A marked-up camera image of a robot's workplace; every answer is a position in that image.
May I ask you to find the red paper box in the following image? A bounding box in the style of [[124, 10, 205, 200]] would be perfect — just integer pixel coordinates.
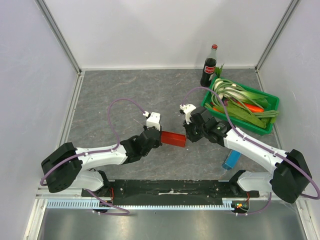
[[161, 131, 187, 148]]

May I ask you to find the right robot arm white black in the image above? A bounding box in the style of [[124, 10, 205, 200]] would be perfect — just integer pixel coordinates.
[[180, 104, 312, 204]]

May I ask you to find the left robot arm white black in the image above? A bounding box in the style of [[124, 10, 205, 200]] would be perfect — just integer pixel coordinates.
[[40, 126, 162, 197]]

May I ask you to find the blue rectangular box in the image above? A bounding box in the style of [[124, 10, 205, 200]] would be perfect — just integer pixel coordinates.
[[222, 150, 241, 171]]

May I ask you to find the leek with green leaves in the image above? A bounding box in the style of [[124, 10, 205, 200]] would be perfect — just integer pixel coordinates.
[[211, 78, 269, 109]]

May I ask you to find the green plastic crate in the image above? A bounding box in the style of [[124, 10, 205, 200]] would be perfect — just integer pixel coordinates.
[[201, 77, 280, 135]]

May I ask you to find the orange carrot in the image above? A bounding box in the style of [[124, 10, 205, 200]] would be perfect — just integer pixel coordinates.
[[236, 101, 265, 113]]

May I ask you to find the cola glass bottle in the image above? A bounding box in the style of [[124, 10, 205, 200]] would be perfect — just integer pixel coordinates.
[[200, 44, 218, 88]]

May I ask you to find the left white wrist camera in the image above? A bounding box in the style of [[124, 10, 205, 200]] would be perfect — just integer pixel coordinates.
[[143, 111, 161, 131]]

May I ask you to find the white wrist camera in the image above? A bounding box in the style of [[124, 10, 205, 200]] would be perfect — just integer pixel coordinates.
[[143, 111, 161, 131], [179, 104, 197, 125]]

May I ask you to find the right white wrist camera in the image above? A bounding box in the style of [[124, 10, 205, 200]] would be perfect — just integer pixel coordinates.
[[179, 104, 197, 125]]

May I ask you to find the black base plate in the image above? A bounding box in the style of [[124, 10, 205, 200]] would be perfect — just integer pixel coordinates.
[[94, 179, 260, 207]]

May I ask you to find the light blue slotted cable duct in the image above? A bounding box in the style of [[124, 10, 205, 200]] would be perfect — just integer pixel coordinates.
[[46, 199, 234, 211]]

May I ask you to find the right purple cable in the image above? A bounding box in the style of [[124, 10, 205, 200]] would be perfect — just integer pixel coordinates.
[[181, 86, 320, 217]]

